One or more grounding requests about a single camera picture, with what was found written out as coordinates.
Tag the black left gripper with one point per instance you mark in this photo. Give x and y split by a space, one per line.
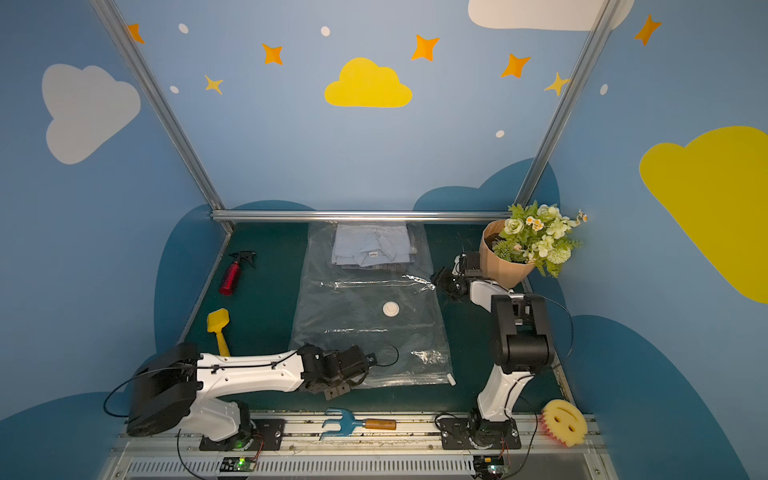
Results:
358 362

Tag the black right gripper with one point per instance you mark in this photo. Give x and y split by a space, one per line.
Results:
452 282

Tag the clear plastic vacuum bag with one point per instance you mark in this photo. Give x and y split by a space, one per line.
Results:
391 311

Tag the light blue shirt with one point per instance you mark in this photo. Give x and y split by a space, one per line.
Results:
367 245

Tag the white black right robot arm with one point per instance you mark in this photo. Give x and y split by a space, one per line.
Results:
522 342

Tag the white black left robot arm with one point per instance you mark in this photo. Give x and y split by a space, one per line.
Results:
185 389

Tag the tan ribbed flower pot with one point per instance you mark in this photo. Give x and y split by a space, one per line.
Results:
507 274

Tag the white green artificial flowers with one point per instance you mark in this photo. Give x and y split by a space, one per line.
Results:
538 235

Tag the yellow toy shovel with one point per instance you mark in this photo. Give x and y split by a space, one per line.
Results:
216 322

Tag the left green circuit board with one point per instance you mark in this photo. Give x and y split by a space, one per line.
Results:
238 465

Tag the green circuit board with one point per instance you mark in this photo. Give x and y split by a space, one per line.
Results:
489 468
238 465

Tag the yellow smiley sponge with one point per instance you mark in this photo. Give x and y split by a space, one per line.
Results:
564 422

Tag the right green circuit board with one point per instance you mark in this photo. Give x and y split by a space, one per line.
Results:
489 468

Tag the blue garden fork wooden handle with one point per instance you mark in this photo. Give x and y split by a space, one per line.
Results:
342 423

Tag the aluminium front mounting rail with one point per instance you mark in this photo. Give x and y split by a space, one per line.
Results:
415 433

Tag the aluminium back frame rail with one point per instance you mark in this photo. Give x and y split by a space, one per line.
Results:
301 216

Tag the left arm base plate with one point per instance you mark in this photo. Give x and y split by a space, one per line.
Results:
258 434

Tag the right aluminium corner post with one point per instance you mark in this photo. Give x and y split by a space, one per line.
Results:
586 61

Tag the aluminium corner post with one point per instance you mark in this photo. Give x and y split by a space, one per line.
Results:
114 23
586 61

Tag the white vented cable duct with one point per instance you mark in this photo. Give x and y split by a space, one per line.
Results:
283 466

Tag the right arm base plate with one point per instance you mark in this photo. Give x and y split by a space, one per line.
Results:
472 434

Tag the left aluminium corner post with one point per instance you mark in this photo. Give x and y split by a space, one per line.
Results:
114 23

